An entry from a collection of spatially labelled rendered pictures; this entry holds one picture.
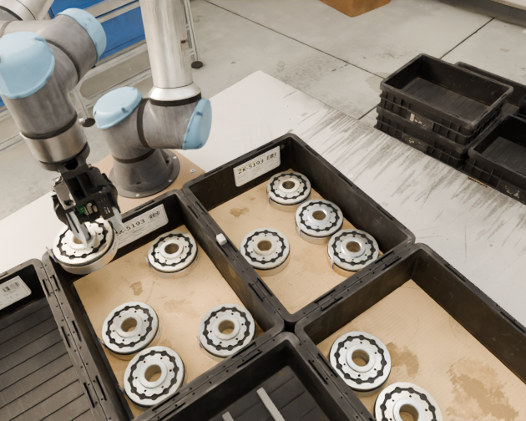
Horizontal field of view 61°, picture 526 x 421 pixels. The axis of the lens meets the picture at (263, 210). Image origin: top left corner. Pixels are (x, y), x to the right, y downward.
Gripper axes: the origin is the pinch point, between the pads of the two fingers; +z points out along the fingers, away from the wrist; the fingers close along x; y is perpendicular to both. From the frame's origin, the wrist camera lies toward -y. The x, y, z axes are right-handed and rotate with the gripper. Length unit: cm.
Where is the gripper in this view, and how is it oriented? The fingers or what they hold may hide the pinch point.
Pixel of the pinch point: (101, 231)
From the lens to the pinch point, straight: 84.0
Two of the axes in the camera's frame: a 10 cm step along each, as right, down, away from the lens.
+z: 0.6, 6.9, 7.2
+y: 5.7, 5.8, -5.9
